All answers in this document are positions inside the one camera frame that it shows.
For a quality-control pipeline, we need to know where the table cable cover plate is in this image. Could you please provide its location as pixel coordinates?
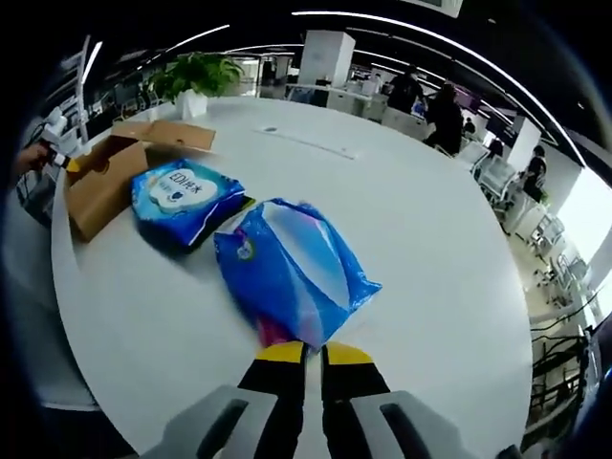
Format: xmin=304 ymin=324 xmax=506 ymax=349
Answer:
xmin=251 ymin=124 xmax=360 ymax=160

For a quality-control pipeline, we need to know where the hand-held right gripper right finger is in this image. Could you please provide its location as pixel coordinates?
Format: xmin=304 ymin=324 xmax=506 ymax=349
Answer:
xmin=318 ymin=341 xmax=463 ymax=459

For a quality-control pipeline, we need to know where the row of white office chairs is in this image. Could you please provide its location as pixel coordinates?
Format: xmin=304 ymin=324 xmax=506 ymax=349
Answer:
xmin=470 ymin=142 xmax=589 ymax=297

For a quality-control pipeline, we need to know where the green plant in white pot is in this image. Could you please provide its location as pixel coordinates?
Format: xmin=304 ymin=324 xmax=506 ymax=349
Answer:
xmin=148 ymin=51 xmax=244 ymax=120

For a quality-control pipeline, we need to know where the blue white-label soft wipes packet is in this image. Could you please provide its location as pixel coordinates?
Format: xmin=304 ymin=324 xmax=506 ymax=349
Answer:
xmin=131 ymin=159 xmax=246 ymax=248

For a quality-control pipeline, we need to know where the person's left hand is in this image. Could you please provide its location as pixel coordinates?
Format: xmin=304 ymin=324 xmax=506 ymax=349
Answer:
xmin=13 ymin=142 xmax=53 ymax=178

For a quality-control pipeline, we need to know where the brown cardboard shoe box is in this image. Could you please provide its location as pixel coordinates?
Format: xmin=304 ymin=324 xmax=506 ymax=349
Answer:
xmin=64 ymin=119 xmax=217 ymax=243

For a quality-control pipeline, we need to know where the blue plastic soft packet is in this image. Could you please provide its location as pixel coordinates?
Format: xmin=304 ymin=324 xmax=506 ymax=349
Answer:
xmin=212 ymin=197 xmax=383 ymax=358

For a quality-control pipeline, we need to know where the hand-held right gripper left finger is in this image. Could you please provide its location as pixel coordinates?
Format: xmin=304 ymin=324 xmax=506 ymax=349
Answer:
xmin=141 ymin=341 xmax=308 ymax=459

